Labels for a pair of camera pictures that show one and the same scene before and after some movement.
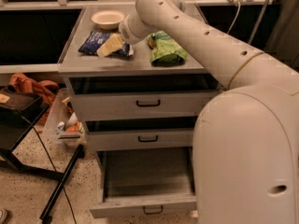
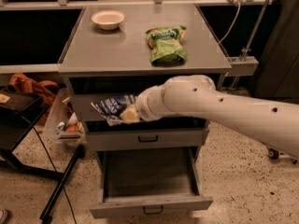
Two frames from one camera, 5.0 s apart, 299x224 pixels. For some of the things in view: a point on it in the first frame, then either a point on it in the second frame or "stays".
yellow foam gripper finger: (110, 46) -> (130, 115)
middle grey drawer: (140, 138) stays
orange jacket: (45, 89) stays
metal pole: (263, 9) stays
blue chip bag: (95, 39) -> (111, 108)
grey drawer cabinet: (140, 103) stays
